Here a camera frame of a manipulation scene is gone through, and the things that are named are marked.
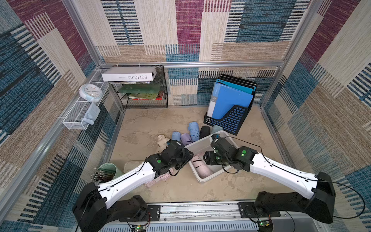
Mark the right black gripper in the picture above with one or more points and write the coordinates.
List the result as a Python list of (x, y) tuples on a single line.
[(209, 158)]

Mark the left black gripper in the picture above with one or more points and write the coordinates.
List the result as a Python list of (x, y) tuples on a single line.
[(187, 156)]

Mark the white plastic storage box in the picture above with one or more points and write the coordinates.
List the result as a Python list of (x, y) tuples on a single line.
[(199, 148)]

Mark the pink umbrella with black strap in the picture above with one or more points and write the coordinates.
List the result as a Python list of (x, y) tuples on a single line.
[(201, 168)]

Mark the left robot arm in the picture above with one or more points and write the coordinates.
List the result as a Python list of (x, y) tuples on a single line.
[(100, 204)]

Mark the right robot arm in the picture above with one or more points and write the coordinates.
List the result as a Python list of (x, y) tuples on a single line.
[(312, 194)]

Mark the light blue folded umbrella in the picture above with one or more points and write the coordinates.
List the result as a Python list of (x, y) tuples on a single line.
[(176, 136)]

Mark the lavender folded umbrella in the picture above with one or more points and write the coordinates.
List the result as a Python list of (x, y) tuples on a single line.
[(186, 139)]

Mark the grey green folded umbrella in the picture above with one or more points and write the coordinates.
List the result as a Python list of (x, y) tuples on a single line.
[(215, 129)]

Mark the black folded umbrella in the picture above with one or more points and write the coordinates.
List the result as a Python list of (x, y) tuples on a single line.
[(205, 131)]

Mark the white folio box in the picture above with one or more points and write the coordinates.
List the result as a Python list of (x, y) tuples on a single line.
[(120, 74)]

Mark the black mesh file holder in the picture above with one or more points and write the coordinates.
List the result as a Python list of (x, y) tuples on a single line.
[(232, 121)]

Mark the teal file folder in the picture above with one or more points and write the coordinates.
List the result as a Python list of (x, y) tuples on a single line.
[(242, 87)]

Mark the green pen cup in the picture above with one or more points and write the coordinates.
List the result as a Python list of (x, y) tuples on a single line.
[(105, 173)]

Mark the green book on shelf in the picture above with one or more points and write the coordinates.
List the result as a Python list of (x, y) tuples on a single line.
[(140, 88)]

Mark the light blue cloth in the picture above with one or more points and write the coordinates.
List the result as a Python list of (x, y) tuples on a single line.
[(91, 115)]

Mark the white round clock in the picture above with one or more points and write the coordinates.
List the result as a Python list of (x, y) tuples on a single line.
[(90, 92)]

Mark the black wire shelf rack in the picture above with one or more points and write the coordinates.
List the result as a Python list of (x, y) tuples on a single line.
[(144, 94)]

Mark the white wire wall basket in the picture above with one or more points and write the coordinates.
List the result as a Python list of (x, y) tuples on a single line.
[(72, 120)]

